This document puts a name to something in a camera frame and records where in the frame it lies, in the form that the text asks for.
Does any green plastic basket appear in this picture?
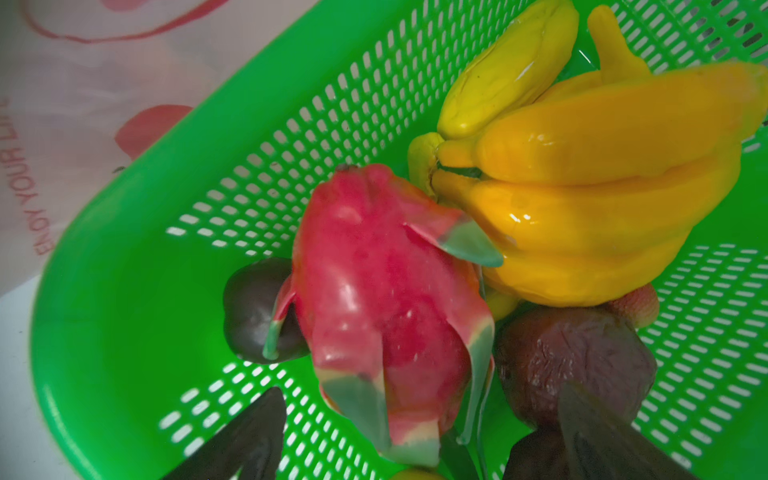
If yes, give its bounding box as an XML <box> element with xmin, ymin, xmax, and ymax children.
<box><xmin>31</xmin><ymin>1</ymin><xmax>767</xmax><ymax>479</ymax></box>

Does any yellow fake banana bunch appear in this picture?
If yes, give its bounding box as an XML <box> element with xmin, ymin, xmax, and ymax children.
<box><xmin>408</xmin><ymin>5</ymin><xmax>767</xmax><ymax>306</ymax></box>

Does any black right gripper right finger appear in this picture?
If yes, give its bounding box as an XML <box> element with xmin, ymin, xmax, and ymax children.
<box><xmin>558</xmin><ymin>381</ymin><xmax>697</xmax><ymax>480</ymax></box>

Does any pink plastic bag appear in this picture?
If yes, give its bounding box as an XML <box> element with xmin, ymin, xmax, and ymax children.
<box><xmin>1</xmin><ymin>0</ymin><xmax>310</xmax><ymax>292</ymax></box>

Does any dark purple fake fruit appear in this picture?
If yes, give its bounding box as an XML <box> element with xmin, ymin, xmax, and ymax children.
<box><xmin>223</xmin><ymin>257</ymin><xmax>291</xmax><ymax>365</ymax></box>
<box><xmin>494</xmin><ymin>307</ymin><xmax>658</xmax><ymax>429</ymax></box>

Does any yellow fake lemon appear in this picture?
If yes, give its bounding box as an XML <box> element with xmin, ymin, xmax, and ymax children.
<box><xmin>389</xmin><ymin>468</ymin><xmax>445</xmax><ymax>480</ymax></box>

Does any yellow fake starfruit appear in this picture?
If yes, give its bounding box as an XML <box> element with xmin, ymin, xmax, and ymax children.
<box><xmin>437</xmin><ymin>1</ymin><xmax>579</xmax><ymax>140</ymax></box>

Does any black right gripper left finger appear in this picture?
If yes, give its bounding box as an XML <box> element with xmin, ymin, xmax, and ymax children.
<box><xmin>164</xmin><ymin>387</ymin><xmax>287</xmax><ymax>480</ymax></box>

